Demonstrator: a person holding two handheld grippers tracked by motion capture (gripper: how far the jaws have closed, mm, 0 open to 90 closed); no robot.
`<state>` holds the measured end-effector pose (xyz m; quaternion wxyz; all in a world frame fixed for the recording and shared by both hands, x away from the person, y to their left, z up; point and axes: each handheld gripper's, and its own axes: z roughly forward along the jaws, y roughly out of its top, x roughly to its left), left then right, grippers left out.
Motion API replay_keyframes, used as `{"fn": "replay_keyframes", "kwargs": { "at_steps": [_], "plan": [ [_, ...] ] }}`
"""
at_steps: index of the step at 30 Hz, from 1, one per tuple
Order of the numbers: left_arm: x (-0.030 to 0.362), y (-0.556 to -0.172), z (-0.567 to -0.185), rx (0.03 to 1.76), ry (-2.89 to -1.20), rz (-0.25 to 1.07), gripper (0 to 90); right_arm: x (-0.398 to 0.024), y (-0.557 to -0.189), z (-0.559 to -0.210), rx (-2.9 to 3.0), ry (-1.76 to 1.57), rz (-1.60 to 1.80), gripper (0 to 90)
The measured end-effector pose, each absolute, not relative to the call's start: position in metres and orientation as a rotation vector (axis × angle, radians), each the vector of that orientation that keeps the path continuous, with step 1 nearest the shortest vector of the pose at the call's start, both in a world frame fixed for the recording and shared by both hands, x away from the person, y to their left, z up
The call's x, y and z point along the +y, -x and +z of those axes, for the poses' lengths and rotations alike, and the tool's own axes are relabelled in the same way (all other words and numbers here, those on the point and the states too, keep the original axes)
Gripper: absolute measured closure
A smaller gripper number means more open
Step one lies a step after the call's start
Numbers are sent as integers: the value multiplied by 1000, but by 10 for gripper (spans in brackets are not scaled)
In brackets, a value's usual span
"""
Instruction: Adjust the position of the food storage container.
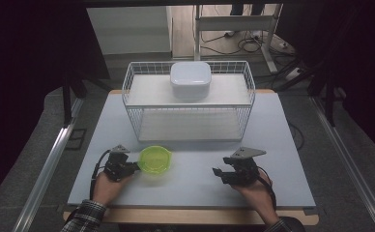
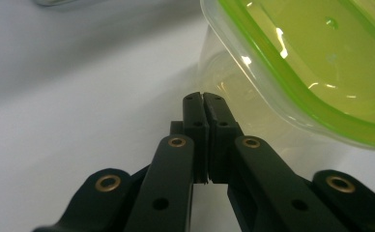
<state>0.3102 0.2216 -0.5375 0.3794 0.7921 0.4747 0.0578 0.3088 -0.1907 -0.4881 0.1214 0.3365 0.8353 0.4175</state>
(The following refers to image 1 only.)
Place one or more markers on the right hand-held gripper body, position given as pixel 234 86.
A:
pixel 246 174

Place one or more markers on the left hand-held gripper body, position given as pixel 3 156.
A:
pixel 118 166

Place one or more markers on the green plastic bowl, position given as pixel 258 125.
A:
pixel 155 160

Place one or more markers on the white square lidded container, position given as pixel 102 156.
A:
pixel 190 79

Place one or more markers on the person's right hand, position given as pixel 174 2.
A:
pixel 259 196

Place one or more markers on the person's left hand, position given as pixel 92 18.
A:
pixel 108 190

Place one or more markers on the black metal stand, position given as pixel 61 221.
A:
pixel 67 103
pixel 330 103

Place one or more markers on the white power strip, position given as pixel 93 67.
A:
pixel 283 44
pixel 294 74

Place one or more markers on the dark curtain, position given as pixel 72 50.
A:
pixel 362 64
pixel 24 80

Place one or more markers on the white panel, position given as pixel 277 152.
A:
pixel 127 30

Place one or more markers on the silver metal rail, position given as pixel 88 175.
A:
pixel 346 151
pixel 51 151

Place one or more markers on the white metal desk frame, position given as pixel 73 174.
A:
pixel 234 23

